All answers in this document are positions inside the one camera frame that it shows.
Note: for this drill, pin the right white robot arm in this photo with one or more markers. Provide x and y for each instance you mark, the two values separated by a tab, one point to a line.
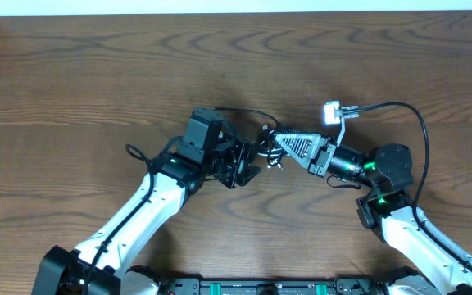
441	266

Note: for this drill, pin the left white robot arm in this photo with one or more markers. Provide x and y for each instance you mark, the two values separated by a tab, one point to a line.
210	149

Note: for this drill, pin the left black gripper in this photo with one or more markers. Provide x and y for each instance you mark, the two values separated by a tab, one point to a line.
248	151

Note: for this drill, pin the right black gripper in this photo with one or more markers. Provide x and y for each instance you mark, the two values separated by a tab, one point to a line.
319	153

